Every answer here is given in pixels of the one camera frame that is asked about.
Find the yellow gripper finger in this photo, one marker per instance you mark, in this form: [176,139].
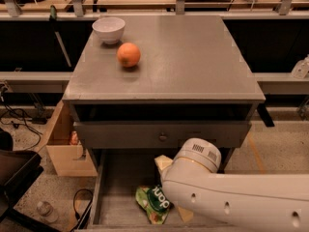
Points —
[185,214]
[162,162]

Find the green rice chip bag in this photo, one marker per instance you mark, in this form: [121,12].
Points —
[153,201]

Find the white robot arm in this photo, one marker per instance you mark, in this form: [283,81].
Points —
[263,203]

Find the open grey middle drawer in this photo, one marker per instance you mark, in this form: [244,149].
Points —
[115,209]

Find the grey top drawer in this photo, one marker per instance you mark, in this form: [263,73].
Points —
[148,135]

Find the grey wooden cabinet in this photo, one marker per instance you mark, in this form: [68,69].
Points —
[190,71]

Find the red can in box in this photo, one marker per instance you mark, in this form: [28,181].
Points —
[74,140]

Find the cardboard box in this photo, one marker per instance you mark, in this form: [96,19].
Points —
[68,160]

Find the orange fruit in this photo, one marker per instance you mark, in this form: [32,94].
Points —
[128,55]

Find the clear plastic bottle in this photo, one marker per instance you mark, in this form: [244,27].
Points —
[47,213]

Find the white ceramic bowl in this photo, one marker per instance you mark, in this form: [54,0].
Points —
[109,29]

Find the black chair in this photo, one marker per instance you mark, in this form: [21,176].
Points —
[18,171]

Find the white plastic bracket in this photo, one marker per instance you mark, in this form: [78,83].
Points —
[301,68]

